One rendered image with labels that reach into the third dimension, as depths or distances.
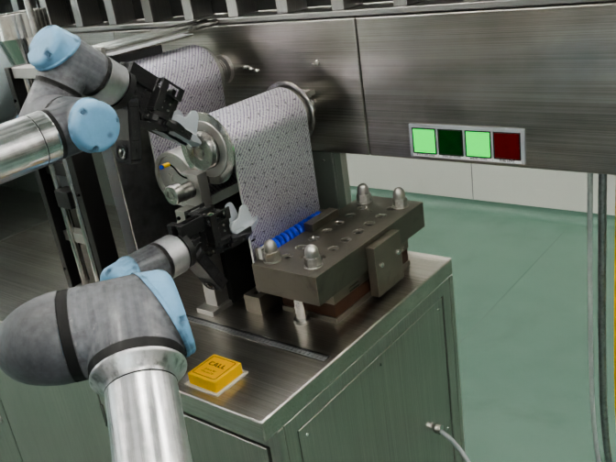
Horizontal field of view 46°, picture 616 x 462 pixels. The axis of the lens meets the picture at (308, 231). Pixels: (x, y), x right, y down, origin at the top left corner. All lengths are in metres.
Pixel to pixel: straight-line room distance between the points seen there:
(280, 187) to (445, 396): 0.64
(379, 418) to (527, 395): 1.29
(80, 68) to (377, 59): 0.63
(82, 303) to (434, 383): 1.00
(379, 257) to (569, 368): 1.55
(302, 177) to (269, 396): 0.53
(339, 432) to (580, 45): 0.82
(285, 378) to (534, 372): 1.69
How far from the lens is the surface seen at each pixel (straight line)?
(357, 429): 1.47
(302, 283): 1.37
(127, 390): 0.86
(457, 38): 1.46
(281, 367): 1.34
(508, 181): 4.20
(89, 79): 1.24
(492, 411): 2.68
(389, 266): 1.51
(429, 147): 1.53
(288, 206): 1.56
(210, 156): 1.43
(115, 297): 0.90
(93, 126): 1.07
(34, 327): 0.91
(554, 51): 1.39
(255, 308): 1.53
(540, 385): 2.81
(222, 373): 1.31
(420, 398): 1.67
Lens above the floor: 1.61
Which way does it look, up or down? 22 degrees down
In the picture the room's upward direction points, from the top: 9 degrees counter-clockwise
